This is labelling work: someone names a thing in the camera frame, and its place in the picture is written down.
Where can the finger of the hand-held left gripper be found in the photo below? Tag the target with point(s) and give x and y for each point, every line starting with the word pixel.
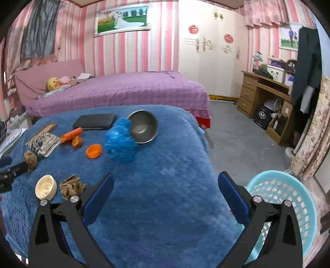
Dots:
pixel 15 170
pixel 5 162

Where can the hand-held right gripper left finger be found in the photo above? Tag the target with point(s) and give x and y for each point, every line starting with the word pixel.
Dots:
pixel 99 198

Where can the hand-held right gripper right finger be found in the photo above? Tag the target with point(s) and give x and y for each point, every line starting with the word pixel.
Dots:
pixel 232 198

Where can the patterned woven cloth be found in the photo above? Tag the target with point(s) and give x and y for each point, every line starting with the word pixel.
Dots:
pixel 42 144

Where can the orange plastic bowl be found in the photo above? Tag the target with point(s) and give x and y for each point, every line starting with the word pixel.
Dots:
pixel 94 151

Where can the blue mesh sponge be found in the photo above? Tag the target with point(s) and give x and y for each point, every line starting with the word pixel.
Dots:
pixel 120 147

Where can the light blue plastic basket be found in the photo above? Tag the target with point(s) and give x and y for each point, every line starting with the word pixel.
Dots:
pixel 296 190

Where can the wooden ruler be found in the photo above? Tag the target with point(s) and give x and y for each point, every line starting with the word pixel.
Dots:
pixel 47 128

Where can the small orange carrot chunk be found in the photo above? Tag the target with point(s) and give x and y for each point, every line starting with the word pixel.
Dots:
pixel 77 142

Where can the blue fluffy blanket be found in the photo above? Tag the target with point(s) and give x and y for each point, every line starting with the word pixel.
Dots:
pixel 159 180

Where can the orange carrot piece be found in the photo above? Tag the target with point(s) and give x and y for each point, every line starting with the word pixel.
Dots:
pixel 72 133

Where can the white stand base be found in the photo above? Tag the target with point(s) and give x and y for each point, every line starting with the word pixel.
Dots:
pixel 290 153

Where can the black flat case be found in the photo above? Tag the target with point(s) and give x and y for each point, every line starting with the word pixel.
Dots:
pixel 94 121

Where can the metal bowl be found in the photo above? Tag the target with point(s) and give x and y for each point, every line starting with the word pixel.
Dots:
pixel 144 128

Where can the pink covered sofa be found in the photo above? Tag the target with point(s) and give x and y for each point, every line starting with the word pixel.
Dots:
pixel 31 80

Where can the black box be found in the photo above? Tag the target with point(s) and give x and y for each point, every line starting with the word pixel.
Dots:
pixel 263 117

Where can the yellow duck plush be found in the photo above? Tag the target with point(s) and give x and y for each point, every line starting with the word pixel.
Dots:
pixel 53 84

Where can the white fan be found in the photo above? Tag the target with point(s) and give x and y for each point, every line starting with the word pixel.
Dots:
pixel 272 105

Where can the pink toy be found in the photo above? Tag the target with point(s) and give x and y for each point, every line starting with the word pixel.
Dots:
pixel 65 79

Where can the floral curtain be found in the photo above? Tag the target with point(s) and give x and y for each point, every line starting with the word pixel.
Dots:
pixel 314 134

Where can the purple dotted bed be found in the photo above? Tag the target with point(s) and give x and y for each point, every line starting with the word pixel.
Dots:
pixel 134 90

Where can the wooden desk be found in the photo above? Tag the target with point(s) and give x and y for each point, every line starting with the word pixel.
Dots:
pixel 248 85

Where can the pink satin curtain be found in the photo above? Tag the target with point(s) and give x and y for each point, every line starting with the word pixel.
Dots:
pixel 15 46

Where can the white cloth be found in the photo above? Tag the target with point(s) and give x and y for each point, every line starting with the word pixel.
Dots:
pixel 84 75

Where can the grey hanging garment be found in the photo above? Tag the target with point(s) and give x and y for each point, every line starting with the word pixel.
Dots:
pixel 306 100

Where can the white wardrobe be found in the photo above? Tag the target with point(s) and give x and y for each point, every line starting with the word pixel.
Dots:
pixel 206 72

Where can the dark clothes pile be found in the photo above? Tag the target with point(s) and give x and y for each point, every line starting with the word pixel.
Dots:
pixel 263 72

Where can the white storage box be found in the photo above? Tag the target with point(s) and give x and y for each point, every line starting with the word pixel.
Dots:
pixel 275 73

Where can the grey hanging cloth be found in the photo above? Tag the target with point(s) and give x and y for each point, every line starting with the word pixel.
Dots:
pixel 38 31

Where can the dark hanging jacket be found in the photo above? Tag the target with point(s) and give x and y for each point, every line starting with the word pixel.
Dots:
pixel 306 64

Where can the red round wardrobe decoration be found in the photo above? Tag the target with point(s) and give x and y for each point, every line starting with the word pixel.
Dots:
pixel 228 38
pixel 193 29

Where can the pink curtain valance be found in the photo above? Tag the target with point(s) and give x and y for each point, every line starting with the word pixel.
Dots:
pixel 265 13

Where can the small framed wall picture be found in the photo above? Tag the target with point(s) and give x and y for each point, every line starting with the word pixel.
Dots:
pixel 287 38

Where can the large framed wall picture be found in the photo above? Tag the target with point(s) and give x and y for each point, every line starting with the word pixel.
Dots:
pixel 121 19

